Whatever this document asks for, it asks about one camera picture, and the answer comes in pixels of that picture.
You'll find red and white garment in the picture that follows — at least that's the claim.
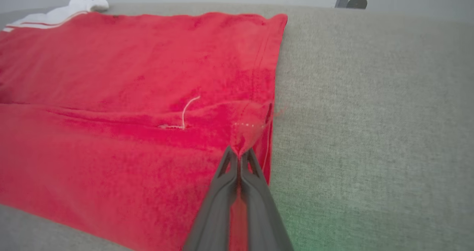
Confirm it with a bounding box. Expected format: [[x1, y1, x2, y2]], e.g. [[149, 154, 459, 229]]
[[0, 0, 288, 251]]

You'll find grey fabric sofa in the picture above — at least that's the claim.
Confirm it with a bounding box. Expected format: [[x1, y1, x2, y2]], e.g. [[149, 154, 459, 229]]
[[0, 2, 474, 251]]

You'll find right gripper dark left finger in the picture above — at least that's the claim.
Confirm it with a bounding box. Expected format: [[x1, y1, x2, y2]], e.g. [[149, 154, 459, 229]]
[[183, 145, 240, 251]]

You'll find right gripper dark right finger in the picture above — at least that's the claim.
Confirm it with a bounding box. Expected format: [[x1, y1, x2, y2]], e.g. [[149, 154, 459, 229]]
[[240, 147, 295, 251]]

